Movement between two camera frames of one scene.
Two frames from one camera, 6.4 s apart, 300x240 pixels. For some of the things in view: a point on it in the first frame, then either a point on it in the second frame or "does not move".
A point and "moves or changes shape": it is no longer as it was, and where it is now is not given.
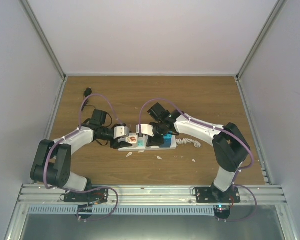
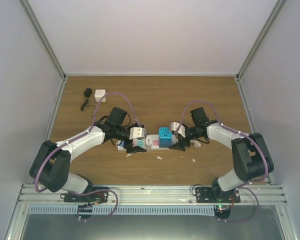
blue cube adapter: x=167 y=139 does not move
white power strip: x=141 y=145 does not move
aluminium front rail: x=154 y=195 does not move
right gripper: x=155 y=142 -> x=180 y=146
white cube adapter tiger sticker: x=132 y=138 moves or changes shape
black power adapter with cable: x=87 y=91 does not move
